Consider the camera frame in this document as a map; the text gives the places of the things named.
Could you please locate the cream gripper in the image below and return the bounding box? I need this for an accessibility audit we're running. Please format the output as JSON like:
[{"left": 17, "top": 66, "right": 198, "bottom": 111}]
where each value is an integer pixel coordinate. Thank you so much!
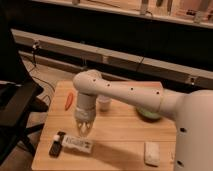
[{"left": 74, "top": 109, "right": 96, "bottom": 137}]

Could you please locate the white plastic bottle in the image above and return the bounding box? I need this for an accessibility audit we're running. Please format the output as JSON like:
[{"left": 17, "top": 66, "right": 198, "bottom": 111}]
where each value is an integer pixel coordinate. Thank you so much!
[{"left": 53, "top": 135, "right": 94, "bottom": 154}]

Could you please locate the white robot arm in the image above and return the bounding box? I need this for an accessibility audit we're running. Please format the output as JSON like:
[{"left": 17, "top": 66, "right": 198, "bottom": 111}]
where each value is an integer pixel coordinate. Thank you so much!
[{"left": 73, "top": 70, "right": 213, "bottom": 171}]

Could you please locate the wooden table board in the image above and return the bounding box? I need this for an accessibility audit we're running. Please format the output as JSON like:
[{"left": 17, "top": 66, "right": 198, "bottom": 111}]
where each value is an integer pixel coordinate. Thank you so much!
[{"left": 32, "top": 81, "right": 176, "bottom": 171}]

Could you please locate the black remote control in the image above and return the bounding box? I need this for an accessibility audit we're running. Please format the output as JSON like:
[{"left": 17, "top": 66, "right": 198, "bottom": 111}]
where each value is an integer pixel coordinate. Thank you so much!
[{"left": 49, "top": 131, "right": 65, "bottom": 157}]

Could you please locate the green bowl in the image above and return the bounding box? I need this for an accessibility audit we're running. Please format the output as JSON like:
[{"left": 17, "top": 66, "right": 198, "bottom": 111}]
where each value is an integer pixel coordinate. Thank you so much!
[{"left": 137, "top": 108, "right": 161, "bottom": 120}]

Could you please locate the black chair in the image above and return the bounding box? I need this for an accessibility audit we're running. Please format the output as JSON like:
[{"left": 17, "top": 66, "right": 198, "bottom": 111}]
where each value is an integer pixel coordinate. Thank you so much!
[{"left": 0, "top": 17, "right": 48, "bottom": 166}]

